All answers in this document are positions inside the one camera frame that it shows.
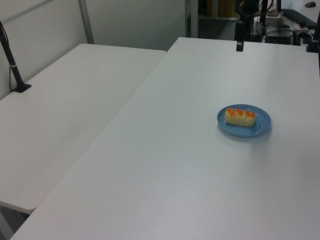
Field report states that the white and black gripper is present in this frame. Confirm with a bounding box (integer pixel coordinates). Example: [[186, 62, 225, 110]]
[[234, 20, 245, 52]]

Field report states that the bread with orange topping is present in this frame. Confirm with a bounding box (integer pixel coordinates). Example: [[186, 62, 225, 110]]
[[224, 107, 257, 127]]

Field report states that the black control box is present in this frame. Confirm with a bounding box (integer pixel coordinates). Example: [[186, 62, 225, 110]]
[[264, 29, 294, 45]]

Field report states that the black monitor stand pole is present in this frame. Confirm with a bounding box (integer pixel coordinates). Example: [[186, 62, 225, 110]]
[[259, 0, 269, 25]]

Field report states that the black knob clamp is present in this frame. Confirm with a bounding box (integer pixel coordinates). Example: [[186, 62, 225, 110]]
[[293, 20, 314, 46]]

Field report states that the black keyboard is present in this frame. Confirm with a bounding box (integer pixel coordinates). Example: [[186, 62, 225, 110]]
[[281, 8, 318, 29]]

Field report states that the blue round plate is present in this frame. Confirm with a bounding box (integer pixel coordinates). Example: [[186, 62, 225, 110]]
[[216, 103, 273, 138]]

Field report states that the white side table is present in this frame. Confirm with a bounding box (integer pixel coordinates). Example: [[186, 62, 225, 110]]
[[0, 43, 168, 211]]

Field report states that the black table clamp mount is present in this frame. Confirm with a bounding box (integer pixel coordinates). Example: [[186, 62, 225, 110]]
[[305, 14, 320, 54]]

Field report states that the black camera pole with base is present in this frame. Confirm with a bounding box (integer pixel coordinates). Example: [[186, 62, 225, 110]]
[[0, 20, 33, 94]]

